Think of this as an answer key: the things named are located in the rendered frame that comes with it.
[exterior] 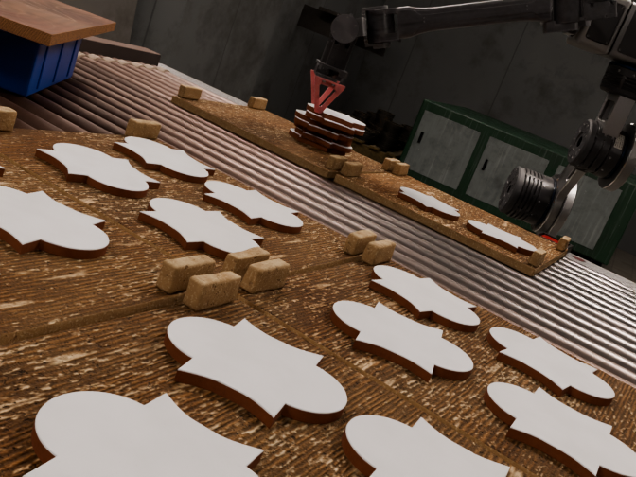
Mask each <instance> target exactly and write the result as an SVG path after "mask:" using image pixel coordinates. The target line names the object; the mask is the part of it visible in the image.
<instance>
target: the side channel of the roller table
mask: <svg viewBox="0 0 636 477"><path fill-rule="evenodd" d="M79 52H87V53H90V54H95V55H102V56H104V57H110V58H117V59H119V60H124V61H126V60H129V61H131V62H142V63H144V64H149V65H152V64H153V65H156V66H158V64H159V61H160V58H161V55H160V54H158V53H156V52H154V51H152V50H150V49H147V48H146V47H141V46H137V45H132V44H124V43H120V42H116V41H111V40H107V39H102V38H99V37H94V36H91V37H87V38H83V39H82V40H81V44H80V48H79Z"/></svg>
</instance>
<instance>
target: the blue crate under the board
mask: <svg viewBox="0 0 636 477"><path fill-rule="evenodd" d="M81 40H82V39H79V40H75V41H71V42H67V43H63V44H56V45H52V46H46V45H43V44H39V43H36V42H33V41H31V40H28V39H26V38H23V37H20V36H17V35H14V34H12V33H9V32H6V31H4V30H1V29H0V89H3V90H6V91H9V92H12V93H14V94H17V95H20V96H23V97H27V96H29V95H32V94H34V93H36V92H39V91H41V90H43V89H44V88H47V87H49V86H51V85H54V84H56V83H58V82H61V81H63V80H67V79H69V78H71V77H72V75H73V71H74V68H75V64H76V60H77V57H78V54H79V50H80V44H81Z"/></svg>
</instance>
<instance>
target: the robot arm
mask: <svg viewBox="0 0 636 477"><path fill-rule="evenodd" d="M365 12H366V17H367V27H368V38H369V43H368V41H367V30H366V19H365ZM394 14H396V15H397V28H398V33H396V31H395V19H394ZM613 17H617V1H616V0H553V8H552V10H551V0H490V1H483V2H474V3H466V4H458V5H450V6H442V7H434V8H414V7H409V6H407V7H398V8H388V6H385V5H384V6H378V7H370V8H362V18H354V17H353V14H352V13H350V14H341V15H340V14H338V15H337V17H336V18H335V19H334V20H333V21H332V23H331V27H330V31H331V32H330V35H329V39H328V41H327V45H326V47H325V50H324V53H323V55H322V58H321V60H318V59H317V60H316V63H315V65H316V66H315V69H314V70H311V71H310V80H311V104H314V112H315V113H318V114H321V113H322V112H323V111H324V109H325V108H326V107H327V106H328V105H329V104H330V103H331V102H332V101H333V100H334V99H335V98H336V97H337V96H338V95H339V94H340V93H341V92H342V91H343V90H344V89H345V86H343V85H342V84H339V83H340V82H343V81H344V79H347V76H348V73H347V72H346V71H345V69H346V66H347V64H348V61H349V58H350V56H351V53H352V50H353V47H354V45H355V43H356V41H357V39H358V37H360V36H363V37H364V46H365V47H369V46H373V49H381V48H389V47H391V45H390V44H391V42H389V41H397V40H399V39H406V38H412V37H414V36H415V35H418V34H422V33H426V32H430V31H437V30H445V29H454V28H462V27H477V26H486V25H495V24H503V23H512V22H520V21H533V22H541V23H542V32H543V34H546V33H547V34H548V33H554V32H562V31H565V32H568V33H570V34H576V33H577V32H578V30H579V29H580V27H586V26H589V25H590V20H597V19H606V18H613ZM330 36H331V37H330ZM372 43H373V44H372ZM352 45H353V46H352ZM321 84H323V85H325V86H327V87H328V88H327V89H326V91H325V92H324V93H323V94H322V95H321V97H320V98H319V92H320V85H321ZM333 89H334V90H335V92H334V93H333V94H332V95H331V96H330V97H329V98H328V99H327V101H326V102H325V103H324V104H323V105H322V106H319V105H320V104H321V103H322V102H323V101H324V100H325V99H326V97H327V96H328V95H329V94H330V93H331V92H332V91H333Z"/></svg>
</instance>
